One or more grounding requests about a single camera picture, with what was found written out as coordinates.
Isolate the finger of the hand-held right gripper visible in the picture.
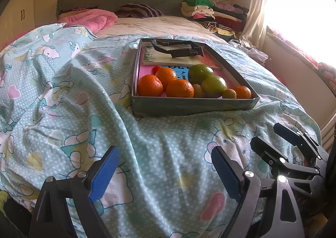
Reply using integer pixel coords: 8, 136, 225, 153
250, 136, 326, 194
273, 123, 330, 161

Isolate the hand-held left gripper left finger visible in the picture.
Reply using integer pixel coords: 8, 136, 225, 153
29, 146, 121, 238

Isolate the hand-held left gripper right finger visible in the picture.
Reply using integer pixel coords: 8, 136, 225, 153
211, 146, 306, 238

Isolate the small orange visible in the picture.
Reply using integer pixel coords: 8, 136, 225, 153
234, 86, 252, 99

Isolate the grey rectangular tray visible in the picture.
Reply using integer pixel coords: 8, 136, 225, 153
131, 38, 260, 117

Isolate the green citrus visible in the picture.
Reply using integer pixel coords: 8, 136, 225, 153
188, 64, 214, 85
201, 76, 228, 98

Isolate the large orange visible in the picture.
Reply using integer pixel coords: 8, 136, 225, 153
137, 75, 164, 97

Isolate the red floral cloth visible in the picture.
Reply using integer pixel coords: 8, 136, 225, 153
268, 25, 336, 84

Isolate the printed cartoon blanket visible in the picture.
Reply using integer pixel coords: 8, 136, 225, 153
0, 23, 322, 238

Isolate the crumpled white cloth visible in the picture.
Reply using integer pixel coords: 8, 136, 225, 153
228, 39, 269, 63

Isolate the yellow-green cloth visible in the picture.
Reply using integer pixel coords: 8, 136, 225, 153
0, 191, 9, 215

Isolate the pink book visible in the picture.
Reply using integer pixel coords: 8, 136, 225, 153
138, 62, 238, 98

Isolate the green bordered book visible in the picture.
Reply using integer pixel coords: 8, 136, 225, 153
142, 45, 222, 70

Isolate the cream curtain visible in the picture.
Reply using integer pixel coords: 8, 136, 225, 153
241, 0, 268, 44

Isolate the pile of folded clothes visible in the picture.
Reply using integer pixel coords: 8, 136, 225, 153
181, 0, 249, 36

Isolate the pink quilt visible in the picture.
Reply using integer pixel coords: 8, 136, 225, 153
58, 9, 118, 33

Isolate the beige bed sheet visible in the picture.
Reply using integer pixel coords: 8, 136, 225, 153
96, 16, 229, 42

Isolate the dark floral pillow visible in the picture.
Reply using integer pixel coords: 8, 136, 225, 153
59, 6, 99, 19

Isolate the striped pillow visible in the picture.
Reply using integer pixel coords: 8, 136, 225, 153
115, 4, 164, 18

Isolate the cream wardrobe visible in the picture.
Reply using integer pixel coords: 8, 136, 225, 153
0, 0, 58, 44

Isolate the black plastic frame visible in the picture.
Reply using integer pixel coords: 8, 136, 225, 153
151, 39, 205, 58

